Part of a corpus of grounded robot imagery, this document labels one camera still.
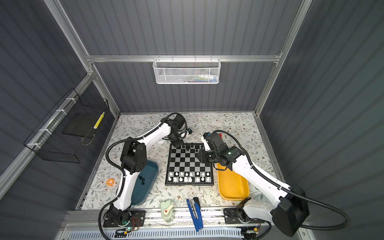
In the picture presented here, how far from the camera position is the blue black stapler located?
0.71m

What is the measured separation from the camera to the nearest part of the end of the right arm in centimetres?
55

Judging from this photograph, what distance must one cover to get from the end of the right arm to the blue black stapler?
26cm
